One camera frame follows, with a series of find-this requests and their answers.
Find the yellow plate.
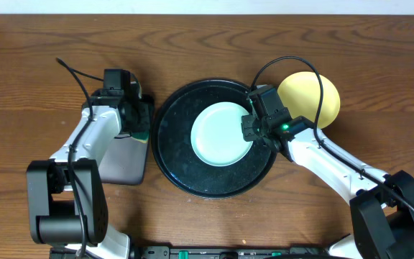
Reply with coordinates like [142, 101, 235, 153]
[277, 71, 341, 129]

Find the green yellow sponge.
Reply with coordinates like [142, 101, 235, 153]
[132, 130, 150, 143]

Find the light blue plate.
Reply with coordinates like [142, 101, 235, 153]
[190, 102, 252, 167]

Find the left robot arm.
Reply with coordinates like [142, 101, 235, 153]
[26, 69, 154, 258]

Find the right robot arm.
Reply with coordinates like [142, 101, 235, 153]
[241, 86, 414, 258]

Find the black rectangular water tray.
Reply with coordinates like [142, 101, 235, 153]
[99, 94, 155, 186]

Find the black round tray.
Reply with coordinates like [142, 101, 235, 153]
[150, 78, 277, 199]

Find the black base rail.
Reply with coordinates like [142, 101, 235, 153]
[49, 245, 337, 259]

